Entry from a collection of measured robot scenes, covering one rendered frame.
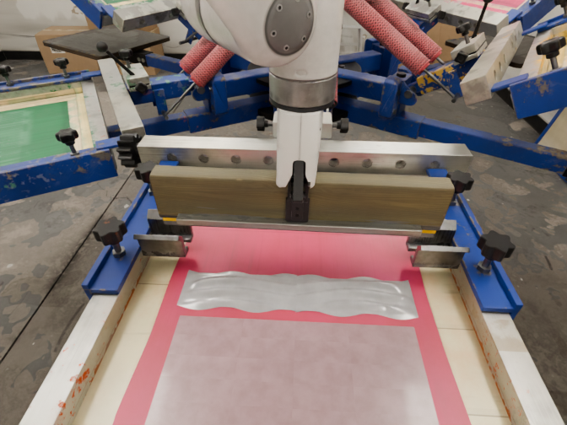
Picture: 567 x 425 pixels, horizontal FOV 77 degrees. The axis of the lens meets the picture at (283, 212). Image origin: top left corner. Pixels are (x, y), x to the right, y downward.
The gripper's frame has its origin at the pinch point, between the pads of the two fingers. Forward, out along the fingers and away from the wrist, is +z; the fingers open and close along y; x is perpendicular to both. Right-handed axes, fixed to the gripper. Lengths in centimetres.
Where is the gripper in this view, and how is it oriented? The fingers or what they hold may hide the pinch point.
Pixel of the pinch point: (297, 201)
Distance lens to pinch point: 51.0
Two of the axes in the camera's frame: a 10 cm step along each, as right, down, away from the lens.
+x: 10.0, 0.4, -0.4
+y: -0.5, 6.3, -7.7
